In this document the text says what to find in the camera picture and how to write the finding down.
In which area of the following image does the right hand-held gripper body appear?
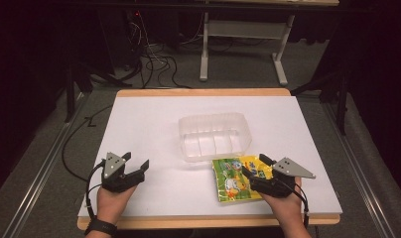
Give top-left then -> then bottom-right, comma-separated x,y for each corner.
248,157 -> 317,199

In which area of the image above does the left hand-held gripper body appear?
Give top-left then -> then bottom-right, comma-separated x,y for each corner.
100,152 -> 146,194

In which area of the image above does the yellow green snack packet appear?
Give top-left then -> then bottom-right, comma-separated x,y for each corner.
211,155 -> 274,203

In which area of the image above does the clear plastic container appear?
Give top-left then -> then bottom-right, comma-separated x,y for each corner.
178,112 -> 253,164

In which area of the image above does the person's right hand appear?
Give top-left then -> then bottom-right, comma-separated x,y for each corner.
258,176 -> 304,229

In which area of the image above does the person's left hand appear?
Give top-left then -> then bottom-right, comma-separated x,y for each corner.
95,184 -> 138,226

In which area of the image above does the white sheet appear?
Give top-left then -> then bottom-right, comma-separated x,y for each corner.
78,95 -> 343,218

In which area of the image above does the black wristwatch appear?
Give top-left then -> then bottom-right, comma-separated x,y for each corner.
83,217 -> 118,238

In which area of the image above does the black metal stand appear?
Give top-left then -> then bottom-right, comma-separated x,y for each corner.
64,59 -> 133,124
290,65 -> 351,136

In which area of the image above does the wooden table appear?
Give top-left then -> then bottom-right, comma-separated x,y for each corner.
76,87 -> 341,232

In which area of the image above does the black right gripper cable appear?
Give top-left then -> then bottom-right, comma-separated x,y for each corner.
281,178 -> 311,230

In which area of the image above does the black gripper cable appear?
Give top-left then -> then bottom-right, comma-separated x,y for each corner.
84,159 -> 107,222
281,178 -> 311,230

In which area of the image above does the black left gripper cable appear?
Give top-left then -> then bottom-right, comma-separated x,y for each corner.
84,159 -> 107,222

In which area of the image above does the black floor cable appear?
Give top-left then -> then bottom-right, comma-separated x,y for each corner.
61,104 -> 114,183

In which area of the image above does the silver floor rail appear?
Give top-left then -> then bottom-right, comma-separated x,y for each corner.
322,102 -> 401,238
1,92 -> 90,238

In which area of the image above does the bundle of floor cables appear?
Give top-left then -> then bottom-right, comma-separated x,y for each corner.
122,9 -> 193,89

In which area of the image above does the white metal desk frame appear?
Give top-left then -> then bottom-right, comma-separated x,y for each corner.
199,11 -> 296,87

